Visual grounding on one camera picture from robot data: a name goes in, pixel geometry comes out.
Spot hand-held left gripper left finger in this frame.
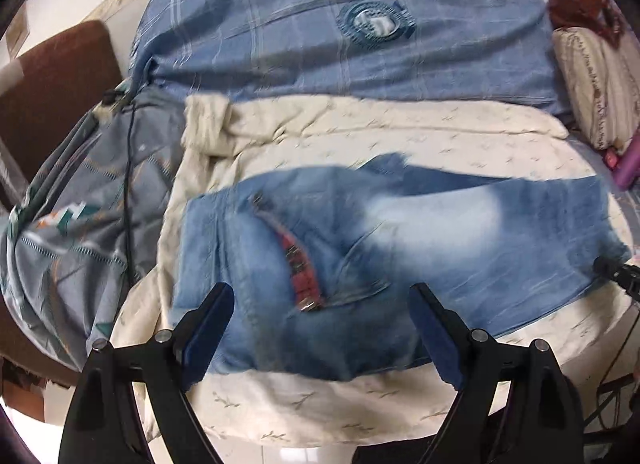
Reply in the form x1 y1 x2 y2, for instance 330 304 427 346
57 282 236 464

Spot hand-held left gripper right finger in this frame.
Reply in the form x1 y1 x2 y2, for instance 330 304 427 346
407 283 586 464

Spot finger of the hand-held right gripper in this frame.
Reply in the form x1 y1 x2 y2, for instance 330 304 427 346
592 255 640 302

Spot blue denim pants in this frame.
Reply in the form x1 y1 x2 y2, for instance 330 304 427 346
172 153 632 385

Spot purple object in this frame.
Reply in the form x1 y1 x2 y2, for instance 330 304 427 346
602 134 640 189

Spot grey patterned quilt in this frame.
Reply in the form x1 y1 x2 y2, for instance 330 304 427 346
0 84 188 372

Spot cream leaf-print bed sheet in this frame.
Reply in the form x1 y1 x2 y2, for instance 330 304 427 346
110 94 640 447

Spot cream patterned pillow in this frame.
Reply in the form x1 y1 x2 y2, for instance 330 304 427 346
552 26 640 152

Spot brown headboard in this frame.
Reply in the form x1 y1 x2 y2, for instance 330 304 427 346
0 20 126 209

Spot blue plaid blanket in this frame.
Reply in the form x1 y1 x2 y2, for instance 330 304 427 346
129 0 571 117

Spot black cable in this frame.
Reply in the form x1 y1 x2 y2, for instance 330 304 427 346
102 91 143 289

